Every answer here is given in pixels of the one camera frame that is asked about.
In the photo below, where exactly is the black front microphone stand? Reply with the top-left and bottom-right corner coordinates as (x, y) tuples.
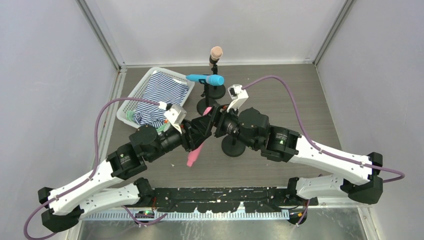
(196, 83), (217, 115)

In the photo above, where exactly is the blue striped cloth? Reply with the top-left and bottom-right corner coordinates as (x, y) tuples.
(132, 71), (189, 129)

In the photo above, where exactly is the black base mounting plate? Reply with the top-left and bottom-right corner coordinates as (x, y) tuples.
(154, 186), (307, 214)

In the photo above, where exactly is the blue microphone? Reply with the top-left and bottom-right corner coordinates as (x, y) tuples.
(185, 74), (225, 86)

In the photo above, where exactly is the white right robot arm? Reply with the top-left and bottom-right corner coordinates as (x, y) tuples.
(207, 105), (383, 205)

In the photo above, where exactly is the black microphone stand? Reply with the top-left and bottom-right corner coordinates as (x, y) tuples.
(196, 83), (217, 115)
(221, 135), (246, 158)
(208, 55), (226, 100)

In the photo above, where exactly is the pink microphone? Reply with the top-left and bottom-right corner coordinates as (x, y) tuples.
(186, 106), (212, 168)

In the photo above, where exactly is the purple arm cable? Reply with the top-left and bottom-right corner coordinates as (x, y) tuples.
(23, 96), (168, 240)
(241, 74), (406, 184)

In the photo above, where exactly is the beige microphone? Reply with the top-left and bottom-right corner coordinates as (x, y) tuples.
(209, 46), (223, 66)

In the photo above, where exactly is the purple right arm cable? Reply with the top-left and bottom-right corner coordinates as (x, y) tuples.
(241, 74), (406, 184)

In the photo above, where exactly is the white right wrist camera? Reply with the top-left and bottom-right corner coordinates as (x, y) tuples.
(226, 84), (249, 112)

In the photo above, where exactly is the green cloth in basket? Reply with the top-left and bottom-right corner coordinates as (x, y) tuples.
(125, 110), (135, 122)

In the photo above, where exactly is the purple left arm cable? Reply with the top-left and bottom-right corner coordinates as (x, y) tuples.
(23, 96), (168, 240)

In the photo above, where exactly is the white plastic basket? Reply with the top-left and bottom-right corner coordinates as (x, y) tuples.
(116, 67), (195, 128)

